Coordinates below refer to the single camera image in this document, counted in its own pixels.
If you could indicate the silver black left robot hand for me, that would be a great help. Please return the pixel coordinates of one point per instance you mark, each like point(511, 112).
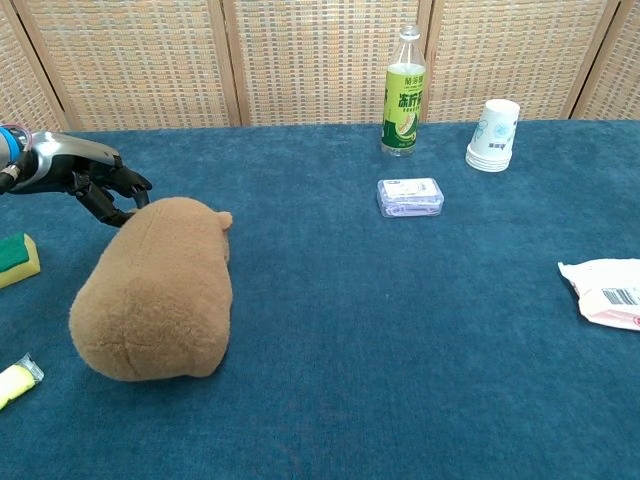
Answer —
point(60, 160)

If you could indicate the brown plush toy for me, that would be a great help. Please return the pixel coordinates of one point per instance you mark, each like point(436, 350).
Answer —
point(160, 295)

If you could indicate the blue left robot arm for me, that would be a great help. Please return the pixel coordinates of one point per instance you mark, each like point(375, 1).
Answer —
point(11, 141)

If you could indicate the woven folding screen panel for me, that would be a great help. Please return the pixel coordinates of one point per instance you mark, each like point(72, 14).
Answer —
point(520, 50)
point(22, 85)
point(615, 85)
point(320, 60)
point(135, 65)

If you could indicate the yellow sponge with green pad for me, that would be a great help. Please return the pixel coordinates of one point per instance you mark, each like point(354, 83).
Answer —
point(17, 260)

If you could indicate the yellow item in clear wrapper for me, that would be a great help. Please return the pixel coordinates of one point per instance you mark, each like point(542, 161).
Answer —
point(15, 382)

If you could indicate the blue table cloth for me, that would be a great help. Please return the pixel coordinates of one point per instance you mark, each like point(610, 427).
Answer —
point(350, 325)

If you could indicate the clear bottle with green label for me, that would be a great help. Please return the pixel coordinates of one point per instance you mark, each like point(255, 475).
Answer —
point(404, 105)

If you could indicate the clear box of purple floss picks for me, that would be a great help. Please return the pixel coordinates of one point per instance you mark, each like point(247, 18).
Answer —
point(410, 198)

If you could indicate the white paper cup stack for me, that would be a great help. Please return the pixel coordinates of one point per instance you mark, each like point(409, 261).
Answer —
point(495, 135)

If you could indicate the pink white wipes packet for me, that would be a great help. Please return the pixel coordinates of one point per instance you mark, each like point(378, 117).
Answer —
point(607, 292)

